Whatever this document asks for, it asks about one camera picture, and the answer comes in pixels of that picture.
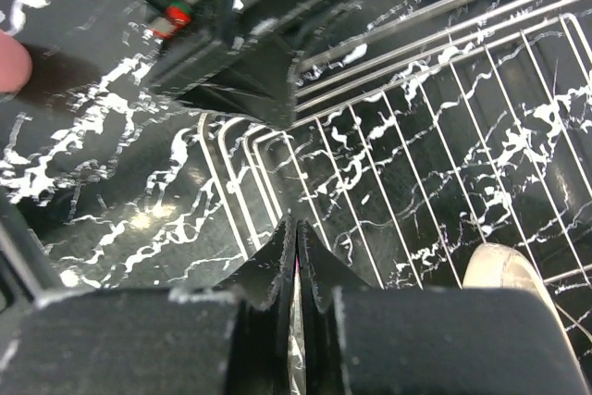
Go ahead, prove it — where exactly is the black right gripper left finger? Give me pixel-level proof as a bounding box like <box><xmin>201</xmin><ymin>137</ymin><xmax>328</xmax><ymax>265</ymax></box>
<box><xmin>1</xmin><ymin>215</ymin><xmax>296</xmax><ymax>394</ymax></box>

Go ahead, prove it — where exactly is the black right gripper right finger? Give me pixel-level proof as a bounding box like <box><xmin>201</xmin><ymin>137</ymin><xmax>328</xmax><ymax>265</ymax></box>
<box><xmin>296</xmin><ymin>222</ymin><xmax>587</xmax><ymax>394</ymax></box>

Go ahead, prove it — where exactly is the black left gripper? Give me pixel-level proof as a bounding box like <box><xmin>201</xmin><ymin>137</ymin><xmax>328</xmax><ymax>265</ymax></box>
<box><xmin>144</xmin><ymin>0</ymin><xmax>361</xmax><ymax>129</ymax></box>

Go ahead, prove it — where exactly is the white paper plate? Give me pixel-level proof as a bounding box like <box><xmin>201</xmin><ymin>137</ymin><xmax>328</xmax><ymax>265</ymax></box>
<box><xmin>462</xmin><ymin>242</ymin><xmax>583</xmax><ymax>371</ymax></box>

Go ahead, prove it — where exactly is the wire dish rack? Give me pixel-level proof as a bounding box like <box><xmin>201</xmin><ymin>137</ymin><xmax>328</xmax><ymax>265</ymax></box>
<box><xmin>199</xmin><ymin>0</ymin><xmax>591</xmax><ymax>290</ymax></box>

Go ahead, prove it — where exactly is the pink and cream plate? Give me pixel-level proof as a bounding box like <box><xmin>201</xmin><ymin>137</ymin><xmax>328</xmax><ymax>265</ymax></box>
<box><xmin>288</xmin><ymin>270</ymin><xmax>306</xmax><ymax>395</ymax></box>

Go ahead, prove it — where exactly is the pink plastic cup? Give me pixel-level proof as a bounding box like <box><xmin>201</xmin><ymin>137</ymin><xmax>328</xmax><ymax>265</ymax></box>
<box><xmin>0</xmin><ymin>31</ymin><xmax>32</xmax><ymax>93</ymax></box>

